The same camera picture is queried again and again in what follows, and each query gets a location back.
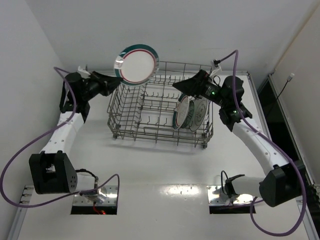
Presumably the large white plate blue rim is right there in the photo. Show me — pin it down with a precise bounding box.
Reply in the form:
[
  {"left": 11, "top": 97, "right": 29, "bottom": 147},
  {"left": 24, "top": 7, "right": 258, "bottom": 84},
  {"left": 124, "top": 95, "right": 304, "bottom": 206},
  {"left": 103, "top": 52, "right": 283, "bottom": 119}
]
[{"left": 189, "top": 98, "right": 208, "bottom": 132}]

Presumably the white plate green red rim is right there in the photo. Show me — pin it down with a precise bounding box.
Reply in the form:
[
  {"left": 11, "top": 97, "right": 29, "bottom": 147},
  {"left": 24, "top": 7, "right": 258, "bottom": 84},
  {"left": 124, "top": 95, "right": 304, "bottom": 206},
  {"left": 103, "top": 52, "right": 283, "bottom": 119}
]
[{"left": 172, "top": 93, "right": 190, "bottom": 130}]

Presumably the small teal patterned plate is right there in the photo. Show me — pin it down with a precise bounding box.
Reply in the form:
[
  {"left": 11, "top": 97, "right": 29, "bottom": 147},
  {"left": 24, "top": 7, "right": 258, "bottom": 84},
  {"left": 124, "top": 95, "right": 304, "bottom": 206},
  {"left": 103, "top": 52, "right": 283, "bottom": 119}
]
[{"left": 181, "top": 100, "right": 195, "bottom": 129}]

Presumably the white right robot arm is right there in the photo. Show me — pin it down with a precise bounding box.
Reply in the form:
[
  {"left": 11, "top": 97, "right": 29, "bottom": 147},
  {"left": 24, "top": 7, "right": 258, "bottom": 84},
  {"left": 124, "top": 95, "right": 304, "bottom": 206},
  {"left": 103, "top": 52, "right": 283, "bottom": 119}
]
[{"left": 172, "top": 69, "right": 307, "bottom": 207}]

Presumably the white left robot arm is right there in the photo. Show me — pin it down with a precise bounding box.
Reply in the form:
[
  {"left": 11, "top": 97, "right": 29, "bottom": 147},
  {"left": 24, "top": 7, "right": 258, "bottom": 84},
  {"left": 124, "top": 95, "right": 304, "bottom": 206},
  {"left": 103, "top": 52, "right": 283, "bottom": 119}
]
[{"left": 29, "top": 67, "right": 123, "bottom": 204}]

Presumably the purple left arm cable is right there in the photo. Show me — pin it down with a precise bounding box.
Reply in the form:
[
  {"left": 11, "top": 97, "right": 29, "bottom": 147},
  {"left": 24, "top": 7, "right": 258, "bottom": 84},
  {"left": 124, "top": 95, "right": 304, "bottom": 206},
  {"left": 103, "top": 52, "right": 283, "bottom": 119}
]
[{"left": 0, "top": 66, "right": 121, "bottom": 209}]

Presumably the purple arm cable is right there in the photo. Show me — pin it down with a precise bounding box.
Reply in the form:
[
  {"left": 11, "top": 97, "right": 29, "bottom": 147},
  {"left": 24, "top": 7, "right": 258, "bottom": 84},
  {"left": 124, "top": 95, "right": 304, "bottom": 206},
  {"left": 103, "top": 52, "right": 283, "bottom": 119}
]
[
  {"left": 0, "top": 66, "right": 121, "bottom": 209},
  {"left": 216, "top": 49, "right": 307, "bottom": 237}
]

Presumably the grey wire dish rack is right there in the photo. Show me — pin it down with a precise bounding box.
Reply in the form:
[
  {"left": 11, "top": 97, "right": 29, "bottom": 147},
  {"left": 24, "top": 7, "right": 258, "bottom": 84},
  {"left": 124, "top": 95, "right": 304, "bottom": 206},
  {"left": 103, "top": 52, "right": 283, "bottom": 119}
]
[{"left": 107, "top": 61, "right": 214, "bottom": 148}]

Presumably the black hanging wall cable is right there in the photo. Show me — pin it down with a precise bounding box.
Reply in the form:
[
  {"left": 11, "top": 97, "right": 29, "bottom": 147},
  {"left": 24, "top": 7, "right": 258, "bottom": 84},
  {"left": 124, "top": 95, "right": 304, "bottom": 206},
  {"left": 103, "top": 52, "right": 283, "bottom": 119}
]
[{"left": 262, "top": 72, "right": 295, "bottom": 121}]

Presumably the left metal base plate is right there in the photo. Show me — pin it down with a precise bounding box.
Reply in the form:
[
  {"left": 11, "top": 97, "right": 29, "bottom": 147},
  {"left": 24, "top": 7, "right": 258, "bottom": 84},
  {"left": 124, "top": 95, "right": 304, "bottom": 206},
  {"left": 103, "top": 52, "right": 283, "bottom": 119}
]
[{"left": 72, "top": 185, "right": 118, "bottom": 207}]

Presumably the metal base plate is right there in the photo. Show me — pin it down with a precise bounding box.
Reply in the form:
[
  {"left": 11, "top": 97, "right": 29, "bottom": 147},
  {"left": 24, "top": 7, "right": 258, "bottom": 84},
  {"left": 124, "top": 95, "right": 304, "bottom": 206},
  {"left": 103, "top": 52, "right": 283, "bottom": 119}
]
[
  {"left": 72, "top": 185, "right": 118, "bottom": 207},
  {"left": 206, "top": 185, "right": 253, "bottom": 207}
]

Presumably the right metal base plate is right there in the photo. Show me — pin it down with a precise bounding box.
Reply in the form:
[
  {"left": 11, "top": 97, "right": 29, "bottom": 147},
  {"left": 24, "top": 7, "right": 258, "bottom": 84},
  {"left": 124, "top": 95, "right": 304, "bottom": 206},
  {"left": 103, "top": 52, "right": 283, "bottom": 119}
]
[{"left": 206, "top": 185, "right": 253, "bottom": 207}]

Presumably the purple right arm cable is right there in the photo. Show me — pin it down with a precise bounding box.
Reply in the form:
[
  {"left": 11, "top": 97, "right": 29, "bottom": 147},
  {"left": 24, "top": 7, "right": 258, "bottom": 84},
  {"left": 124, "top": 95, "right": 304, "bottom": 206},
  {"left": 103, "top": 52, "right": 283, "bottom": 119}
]
[{"left": 216, "top": 49, "right": 307, "bottom": 237}]

